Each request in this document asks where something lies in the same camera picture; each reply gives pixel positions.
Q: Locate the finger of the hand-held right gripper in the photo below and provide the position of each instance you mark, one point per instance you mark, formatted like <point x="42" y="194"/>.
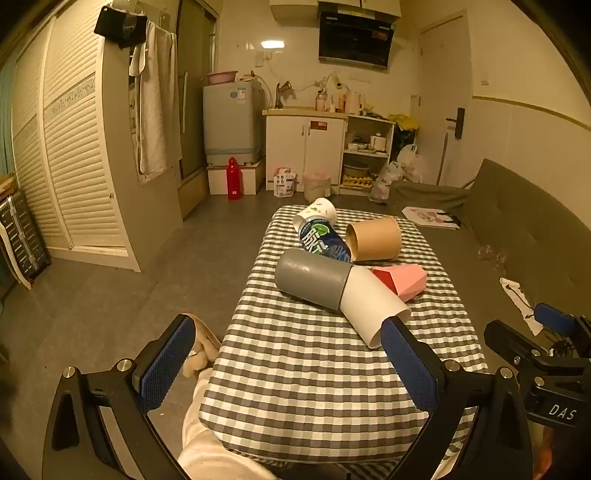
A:
<point x="556" y="317"/>
<point x="510" y="344"/>

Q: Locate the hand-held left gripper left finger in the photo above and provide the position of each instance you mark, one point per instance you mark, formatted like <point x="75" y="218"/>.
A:
<point x="167" y="367"/>

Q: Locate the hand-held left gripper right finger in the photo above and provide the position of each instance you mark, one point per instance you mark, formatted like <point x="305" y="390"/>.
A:
<point x="412" y="367"/>

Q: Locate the pink faceted cup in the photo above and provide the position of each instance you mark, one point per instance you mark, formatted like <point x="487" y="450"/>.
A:
<point x="408" y="282"/>

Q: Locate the brown paper cup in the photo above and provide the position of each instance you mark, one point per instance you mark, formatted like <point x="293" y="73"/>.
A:
<point x="376" y="240"/>

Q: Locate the grey cup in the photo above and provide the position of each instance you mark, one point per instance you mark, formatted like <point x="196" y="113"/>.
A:
<point x="309" y="277"/>

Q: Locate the blue printed cup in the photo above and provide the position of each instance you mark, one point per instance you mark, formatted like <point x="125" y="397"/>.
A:
<point x="323" y="242"/>

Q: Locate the white paper cup green print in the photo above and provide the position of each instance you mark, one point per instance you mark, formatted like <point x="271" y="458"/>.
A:
<point x="321" y="208"/>

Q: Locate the fluffy cream slipper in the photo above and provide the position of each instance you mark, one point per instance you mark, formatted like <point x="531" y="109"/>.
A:
<point x="201" y="344"/>

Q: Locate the white paper sheet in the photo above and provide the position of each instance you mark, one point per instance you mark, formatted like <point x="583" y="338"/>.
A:
<point x="519" y="297"/>

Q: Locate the person's leg cream trousers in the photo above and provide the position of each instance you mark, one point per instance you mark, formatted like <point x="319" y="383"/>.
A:
<point x="207" y="447"/>

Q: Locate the clear plastic wrap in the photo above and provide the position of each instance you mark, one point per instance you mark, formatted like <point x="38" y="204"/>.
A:
<point x="491" y="254"/>

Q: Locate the grey-green sofa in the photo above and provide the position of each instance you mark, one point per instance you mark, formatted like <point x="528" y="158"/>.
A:
<point x="531" y="221"/>

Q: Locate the grey checkered tablecloth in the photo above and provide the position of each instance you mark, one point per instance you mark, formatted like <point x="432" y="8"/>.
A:
<point x="300" y="369"/>

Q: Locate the magazine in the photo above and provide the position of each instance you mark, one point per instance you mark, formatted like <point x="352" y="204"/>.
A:
<point x="431" y="217"/>

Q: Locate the clear plastic bag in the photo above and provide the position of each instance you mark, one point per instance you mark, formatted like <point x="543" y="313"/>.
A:
<point x="385" y="182"/>

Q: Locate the white platform box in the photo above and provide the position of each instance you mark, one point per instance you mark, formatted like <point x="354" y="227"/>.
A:
<point x="217" y="180"/>

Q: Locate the broom stick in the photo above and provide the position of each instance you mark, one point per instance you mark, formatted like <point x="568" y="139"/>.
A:
<point x="442" y="159"/>

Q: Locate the red bottle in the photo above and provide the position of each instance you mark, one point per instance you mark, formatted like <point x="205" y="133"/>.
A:
<point x="234" y="182"/>

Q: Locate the silver ribbed suitcase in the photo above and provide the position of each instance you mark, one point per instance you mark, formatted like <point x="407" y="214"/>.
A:
<point x="21" y="235"/>

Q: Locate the pink trash bin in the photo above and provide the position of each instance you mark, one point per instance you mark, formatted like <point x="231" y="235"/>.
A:
<point x="316" y="187"/>

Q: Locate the white plastic bag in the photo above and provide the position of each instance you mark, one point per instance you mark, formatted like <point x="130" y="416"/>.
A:
<point x="410" y="161"/>

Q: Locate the small printed carton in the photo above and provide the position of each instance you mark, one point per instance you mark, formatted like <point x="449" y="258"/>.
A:
<point x="285" y="182"/>

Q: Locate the white louvered wardrobe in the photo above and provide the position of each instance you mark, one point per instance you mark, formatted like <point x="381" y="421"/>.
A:
<point x="74" y="161"/>

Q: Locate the yellow bundle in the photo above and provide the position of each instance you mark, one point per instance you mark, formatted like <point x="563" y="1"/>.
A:
<point x="404" y="121"/>

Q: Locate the open kitchen shelf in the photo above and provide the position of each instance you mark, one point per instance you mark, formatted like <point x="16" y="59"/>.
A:
<point x="367" y="124"/>

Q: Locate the white sink cabinet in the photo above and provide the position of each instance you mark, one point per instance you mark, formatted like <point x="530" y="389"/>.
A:
<point x="286" y="147"/>

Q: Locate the light blue washing machine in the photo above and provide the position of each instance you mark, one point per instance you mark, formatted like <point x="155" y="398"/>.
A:
<point x="231" y="122"/>

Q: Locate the white hanging towel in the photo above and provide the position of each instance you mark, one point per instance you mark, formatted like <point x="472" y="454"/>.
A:
<point x="154" y="101"/>

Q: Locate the cream door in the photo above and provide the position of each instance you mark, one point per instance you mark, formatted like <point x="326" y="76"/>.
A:
<point x="438" y="78"/>

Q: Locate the white kettle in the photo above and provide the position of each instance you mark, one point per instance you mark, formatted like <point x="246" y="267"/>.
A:
<point x="353" y="102"/>

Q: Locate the pink bottle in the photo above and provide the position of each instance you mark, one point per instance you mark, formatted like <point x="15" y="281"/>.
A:
<point x="320" y="101"/>

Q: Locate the pink basin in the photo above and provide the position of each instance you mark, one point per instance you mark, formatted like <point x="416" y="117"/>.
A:
<point x="221" y="77"/>

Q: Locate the bronze faucet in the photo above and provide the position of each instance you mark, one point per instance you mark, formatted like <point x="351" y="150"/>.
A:
<point x="281" y="94"/>

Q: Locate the black range hood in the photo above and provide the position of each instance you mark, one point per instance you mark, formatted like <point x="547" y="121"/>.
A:
<point x="355" y="39"/>

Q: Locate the black bag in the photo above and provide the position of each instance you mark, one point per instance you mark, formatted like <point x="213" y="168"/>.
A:
<point x="119" y="25"/>

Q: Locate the white upper cabinet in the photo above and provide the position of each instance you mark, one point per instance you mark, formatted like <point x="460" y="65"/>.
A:
<point x="293" y="8"/>

